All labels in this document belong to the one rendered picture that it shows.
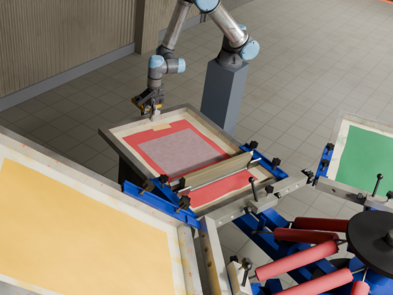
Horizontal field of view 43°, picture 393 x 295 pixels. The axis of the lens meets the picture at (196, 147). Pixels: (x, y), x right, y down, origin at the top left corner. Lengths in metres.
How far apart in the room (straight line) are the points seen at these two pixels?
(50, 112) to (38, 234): 3.17
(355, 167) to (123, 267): 1.57
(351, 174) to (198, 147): 0.80
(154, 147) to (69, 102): 2.27
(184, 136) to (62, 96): 2.33
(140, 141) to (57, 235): 1.18
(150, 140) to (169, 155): 0.16
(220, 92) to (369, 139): 0.90
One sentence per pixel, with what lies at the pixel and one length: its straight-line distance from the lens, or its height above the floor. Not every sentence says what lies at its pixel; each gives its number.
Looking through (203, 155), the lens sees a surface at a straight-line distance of 2.51.
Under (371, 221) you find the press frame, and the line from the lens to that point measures 1.83.
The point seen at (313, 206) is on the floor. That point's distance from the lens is 3.92.
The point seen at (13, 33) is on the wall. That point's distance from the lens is 4.41.
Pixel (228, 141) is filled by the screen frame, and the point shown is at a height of 0.98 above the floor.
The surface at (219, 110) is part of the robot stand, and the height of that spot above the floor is 0.93.
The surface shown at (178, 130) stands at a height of 0.96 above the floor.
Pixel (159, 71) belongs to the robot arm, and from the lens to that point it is 2.54.
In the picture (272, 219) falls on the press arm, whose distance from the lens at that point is 2.11.
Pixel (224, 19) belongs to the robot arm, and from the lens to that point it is 2.55.
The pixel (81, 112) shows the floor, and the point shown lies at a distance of 4.54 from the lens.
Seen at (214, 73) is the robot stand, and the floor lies 1.15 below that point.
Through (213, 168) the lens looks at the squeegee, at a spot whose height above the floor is 1.06.
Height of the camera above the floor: 2.43
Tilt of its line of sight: 35 degrees down
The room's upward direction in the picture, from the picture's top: 9 degrees clockwise
